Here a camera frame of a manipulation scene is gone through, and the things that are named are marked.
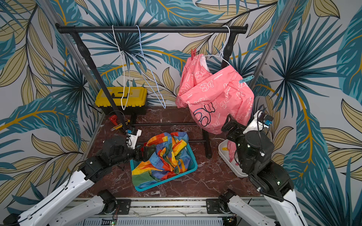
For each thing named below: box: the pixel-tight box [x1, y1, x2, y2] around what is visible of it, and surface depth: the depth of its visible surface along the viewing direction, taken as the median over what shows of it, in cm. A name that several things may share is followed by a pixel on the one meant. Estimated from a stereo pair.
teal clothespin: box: [238, 74, 255, 84], surface depth 55 cm
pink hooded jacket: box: [175, 54, 255, 165], surface depth 66 cm
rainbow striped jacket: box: [131, 131, 191, 188], surface depth 80 cm
